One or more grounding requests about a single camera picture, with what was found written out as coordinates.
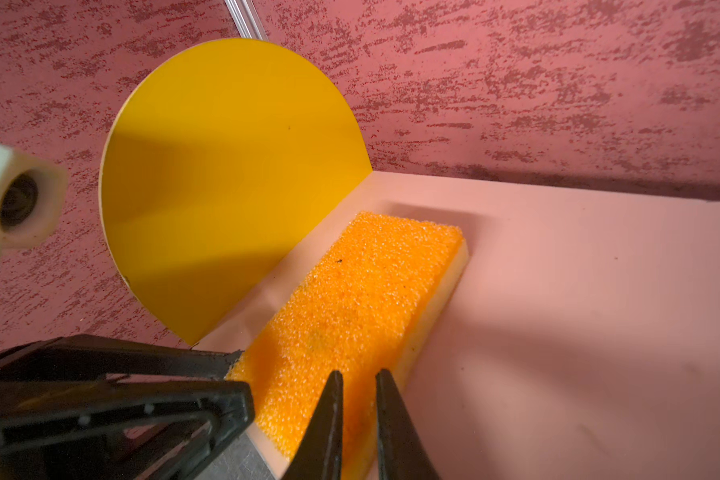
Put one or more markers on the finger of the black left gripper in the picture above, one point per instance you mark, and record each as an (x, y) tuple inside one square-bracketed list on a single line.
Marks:
[(89, 407)]

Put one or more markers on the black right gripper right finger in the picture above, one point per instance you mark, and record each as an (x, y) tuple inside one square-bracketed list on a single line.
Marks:
[(401, 454)]

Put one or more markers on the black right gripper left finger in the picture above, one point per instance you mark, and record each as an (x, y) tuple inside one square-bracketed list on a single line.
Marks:
[(319, 455)]

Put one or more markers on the orange sponge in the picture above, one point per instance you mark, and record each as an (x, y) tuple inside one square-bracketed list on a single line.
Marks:
[(369, 304)]

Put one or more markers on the yellow shelf pink blue boards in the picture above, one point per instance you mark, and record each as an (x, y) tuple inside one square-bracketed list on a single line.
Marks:
[(582, 340)]

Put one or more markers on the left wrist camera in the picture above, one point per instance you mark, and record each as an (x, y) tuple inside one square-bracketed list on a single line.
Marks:
[(32, 194)]

